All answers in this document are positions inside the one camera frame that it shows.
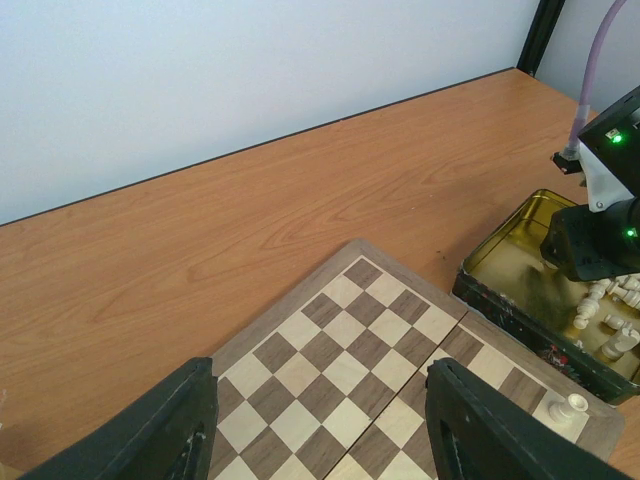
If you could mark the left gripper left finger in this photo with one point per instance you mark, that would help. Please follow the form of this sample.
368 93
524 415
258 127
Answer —
167 433

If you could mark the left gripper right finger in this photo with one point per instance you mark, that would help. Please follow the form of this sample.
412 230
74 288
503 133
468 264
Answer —
475 432

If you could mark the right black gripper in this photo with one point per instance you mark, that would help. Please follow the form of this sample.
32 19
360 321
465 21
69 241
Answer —
588 246

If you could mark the white rook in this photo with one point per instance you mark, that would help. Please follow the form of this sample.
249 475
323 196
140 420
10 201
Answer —
566 410

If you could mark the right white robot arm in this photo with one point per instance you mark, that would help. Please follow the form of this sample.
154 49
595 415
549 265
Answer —
610 161

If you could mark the white chess pieces pile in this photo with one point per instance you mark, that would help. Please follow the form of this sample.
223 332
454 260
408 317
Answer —
625 335

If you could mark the wooden chess board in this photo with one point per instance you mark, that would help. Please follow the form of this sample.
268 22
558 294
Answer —
329 383

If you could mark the gold metal tin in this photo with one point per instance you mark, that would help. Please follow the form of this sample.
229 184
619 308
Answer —
506 280

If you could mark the black aluminium frame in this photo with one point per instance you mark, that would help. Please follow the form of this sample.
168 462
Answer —
539 34

